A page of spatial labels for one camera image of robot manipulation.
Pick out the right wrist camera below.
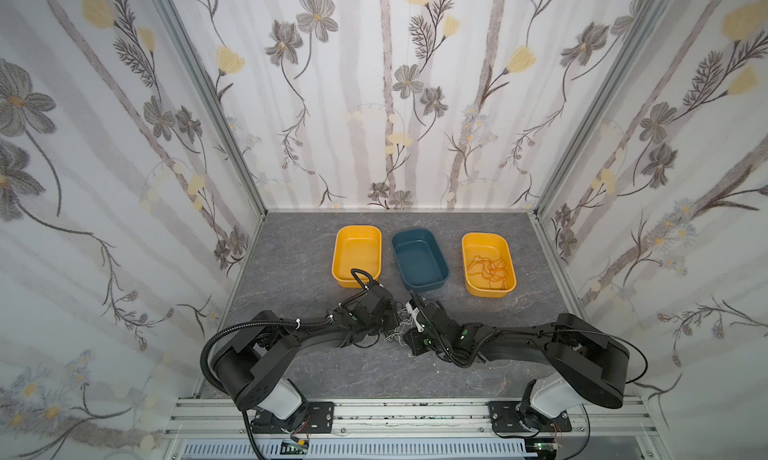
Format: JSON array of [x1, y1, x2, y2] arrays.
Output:
[[406, 301, 424, 333]]

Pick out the teal plastic tray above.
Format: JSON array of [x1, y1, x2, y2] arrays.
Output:
[[391, 228, 450, 293]]

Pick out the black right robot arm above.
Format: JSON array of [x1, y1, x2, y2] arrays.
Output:
[[404, 294, 631, 433]]

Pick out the left yellow plastic tray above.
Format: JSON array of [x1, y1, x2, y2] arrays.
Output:
[[331, 225, 382, 289]]

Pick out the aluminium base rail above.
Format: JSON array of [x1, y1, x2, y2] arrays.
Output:
[[161, 397, 661, 460]]

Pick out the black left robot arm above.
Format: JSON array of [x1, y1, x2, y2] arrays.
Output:
[[199, 269, 399, 459]]

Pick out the yellow plastic tray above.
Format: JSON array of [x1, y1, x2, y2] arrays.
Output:
[[331, 225, 382, 289], [461, 232, 517, 299]]

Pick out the right yellow plastic tray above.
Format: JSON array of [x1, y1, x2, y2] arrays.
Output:
[[461, 232, 517, 299]]

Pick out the black white cables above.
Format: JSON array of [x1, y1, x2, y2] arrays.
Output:
[[383, 315, 415, 345]]

